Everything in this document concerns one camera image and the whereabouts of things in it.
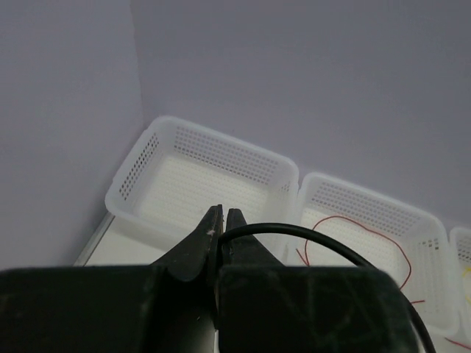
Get middle white perforated basket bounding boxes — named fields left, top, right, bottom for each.
left=294, top=173, right=459, bottom=337

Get white perforated basket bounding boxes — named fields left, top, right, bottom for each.
left=294, top=173, right=459, bottom=337
left=450, top=227, right=470, bottom=338
left=105, top=116, right=299, bottom=246

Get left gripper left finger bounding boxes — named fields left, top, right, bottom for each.
left=1, top=205, right=223, bottom=352

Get thin black wire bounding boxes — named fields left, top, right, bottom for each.
left=219, top=223, right=437, bottom=353

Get thin red wire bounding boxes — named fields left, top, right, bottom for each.
left=295, top=215, right=426, bottom=306

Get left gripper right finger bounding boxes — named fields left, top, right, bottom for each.
left=218, top=209, right=423, bottom=352

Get yellow wire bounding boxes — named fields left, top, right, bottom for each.
left=461, top=266, right=471, bottom=302

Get left white perforated basket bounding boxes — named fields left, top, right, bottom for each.
left=105, top=116, right=299, bottom=246

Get right white perforated basket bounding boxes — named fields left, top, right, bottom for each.
left=450, top=227, right=470, bottom=338

